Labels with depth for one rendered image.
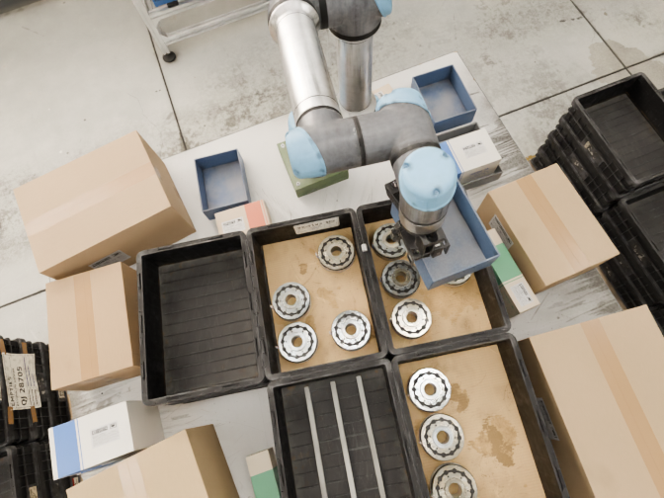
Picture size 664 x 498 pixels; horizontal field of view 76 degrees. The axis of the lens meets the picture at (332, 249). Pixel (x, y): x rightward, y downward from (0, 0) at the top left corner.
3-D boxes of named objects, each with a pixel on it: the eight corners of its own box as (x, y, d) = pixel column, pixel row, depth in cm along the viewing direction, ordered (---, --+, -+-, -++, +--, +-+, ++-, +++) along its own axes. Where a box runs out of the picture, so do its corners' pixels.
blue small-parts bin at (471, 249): (389, 211, 98) (392, 199, 91) (449, 189, 99) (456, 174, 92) (427, 290, 91) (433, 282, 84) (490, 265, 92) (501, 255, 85)
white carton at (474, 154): (436, 193, 138) (441, 179, 129) (422, 162, 142) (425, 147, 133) (493, 173, 139) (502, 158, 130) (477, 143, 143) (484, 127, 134)
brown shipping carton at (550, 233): (473, 214, 135) (487, 192, 120) (535, 188, 136) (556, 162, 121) (524, 298, 125) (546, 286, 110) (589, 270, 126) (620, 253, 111)
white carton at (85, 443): (77, 473, 109) (53, 480, 101) (71, 426, 113) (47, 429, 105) (151, 446, 110) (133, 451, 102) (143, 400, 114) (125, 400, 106)
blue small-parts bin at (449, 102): (409, 90, 152) (412, 76, 145) (449, 77, 153) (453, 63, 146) (432, 134, 145) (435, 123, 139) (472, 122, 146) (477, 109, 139)
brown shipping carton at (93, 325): (80, 295, 135) (44, 283, 120) (147, 276, 136) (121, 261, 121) (88, 390, 125) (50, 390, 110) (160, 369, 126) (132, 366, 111)
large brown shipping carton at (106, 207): (83, 290, 136) (39, 273, 117) (57, 215, 145) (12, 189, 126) (197, 231, 140) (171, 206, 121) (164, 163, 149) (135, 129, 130)
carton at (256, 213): (229, 255, 136) (221, 248, 129) (221, 222, 140) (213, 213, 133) (277, 240, 137) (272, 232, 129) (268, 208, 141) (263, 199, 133)
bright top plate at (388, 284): (379, 261, 116) (379, 261, 115) (417, 258, 115) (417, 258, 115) (383, 297, 112) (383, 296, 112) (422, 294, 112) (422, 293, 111)
